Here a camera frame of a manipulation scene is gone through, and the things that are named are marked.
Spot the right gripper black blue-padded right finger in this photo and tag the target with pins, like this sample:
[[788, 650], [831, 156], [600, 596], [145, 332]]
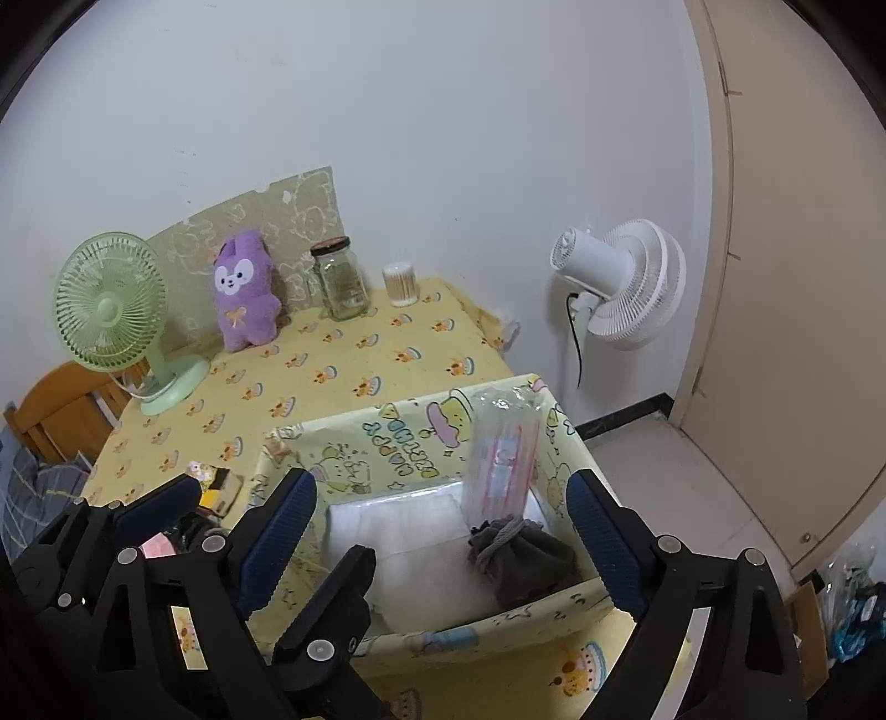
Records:
[[747, 665]]

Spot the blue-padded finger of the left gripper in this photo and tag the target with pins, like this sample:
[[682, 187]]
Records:
[[158, 510]]

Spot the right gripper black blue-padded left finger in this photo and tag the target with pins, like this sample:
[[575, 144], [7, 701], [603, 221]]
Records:
[[169, 635]]

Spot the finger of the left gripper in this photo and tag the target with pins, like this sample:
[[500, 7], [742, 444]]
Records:
[[312, 661]]

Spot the grey drawstring pouch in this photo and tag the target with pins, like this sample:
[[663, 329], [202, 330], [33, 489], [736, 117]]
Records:
[[521, 560]]

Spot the clear plastic bag pack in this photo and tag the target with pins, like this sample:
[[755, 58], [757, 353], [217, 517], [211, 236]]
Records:
[[505, 435]]

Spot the pink paper packet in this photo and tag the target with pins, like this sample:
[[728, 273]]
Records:
[[158, 546]]

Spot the grey plaid cloth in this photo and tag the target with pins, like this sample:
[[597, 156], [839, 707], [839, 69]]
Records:
[[34, 492]]

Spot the wooden chair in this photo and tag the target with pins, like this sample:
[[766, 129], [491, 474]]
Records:
[[70, 412]]

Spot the yellow patterned storage box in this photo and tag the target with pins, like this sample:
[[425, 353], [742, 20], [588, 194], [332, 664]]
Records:
[[412, 445]]

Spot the green desk fan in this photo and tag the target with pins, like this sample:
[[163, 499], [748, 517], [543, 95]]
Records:
[[110, 307]]

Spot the purple plush bunny toy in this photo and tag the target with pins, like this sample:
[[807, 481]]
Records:
[[247, 307]]

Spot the beige door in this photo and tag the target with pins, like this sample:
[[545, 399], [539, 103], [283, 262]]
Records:
[[783, 390]]

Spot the glass jar with lid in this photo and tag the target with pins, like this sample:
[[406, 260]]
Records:
[[340, 278]]

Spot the yellow cartoon tablecloth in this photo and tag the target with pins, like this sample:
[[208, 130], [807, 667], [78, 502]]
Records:
[[316, 368]]

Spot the cotton swab container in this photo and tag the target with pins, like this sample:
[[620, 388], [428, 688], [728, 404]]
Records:
[[401, 283]]

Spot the beige patterned cardboard sheet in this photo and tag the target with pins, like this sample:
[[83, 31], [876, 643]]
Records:
[[292, 215]]

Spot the white standing fan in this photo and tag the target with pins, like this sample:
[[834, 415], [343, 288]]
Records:
[[616, 303]]

